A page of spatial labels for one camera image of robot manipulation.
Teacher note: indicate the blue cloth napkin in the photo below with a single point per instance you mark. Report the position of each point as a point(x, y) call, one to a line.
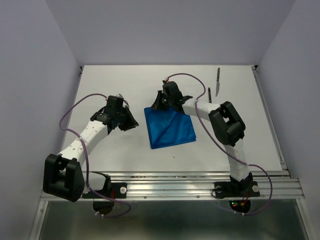
point(168, 128)

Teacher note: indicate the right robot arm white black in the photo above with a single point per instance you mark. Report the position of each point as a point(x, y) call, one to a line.
point(229, 130)

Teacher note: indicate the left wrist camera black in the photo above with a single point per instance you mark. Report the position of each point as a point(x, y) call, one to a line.
point(114, 102)

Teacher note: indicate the aluminium front rail frame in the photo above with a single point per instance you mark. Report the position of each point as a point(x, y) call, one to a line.
point(183, 186)

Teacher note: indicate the steel knife black handle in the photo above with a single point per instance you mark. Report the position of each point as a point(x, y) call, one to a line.
point(217, 89)

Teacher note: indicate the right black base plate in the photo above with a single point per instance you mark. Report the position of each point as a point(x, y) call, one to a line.
point(228, 189)

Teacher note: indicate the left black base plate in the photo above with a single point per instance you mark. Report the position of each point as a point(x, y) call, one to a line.
point(116, 190)

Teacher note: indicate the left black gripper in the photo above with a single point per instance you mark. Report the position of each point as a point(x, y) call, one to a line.
point(131, 122)

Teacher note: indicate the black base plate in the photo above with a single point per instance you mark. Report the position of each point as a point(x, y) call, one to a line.
point(116, 190)
point(228, 189)

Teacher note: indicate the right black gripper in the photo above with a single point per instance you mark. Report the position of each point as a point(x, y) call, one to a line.
point(156, 105)

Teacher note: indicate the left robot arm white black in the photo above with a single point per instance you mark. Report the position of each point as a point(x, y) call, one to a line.
point(63, 175)

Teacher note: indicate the steel fork black handle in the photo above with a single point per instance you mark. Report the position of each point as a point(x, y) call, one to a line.
point(209, 95)

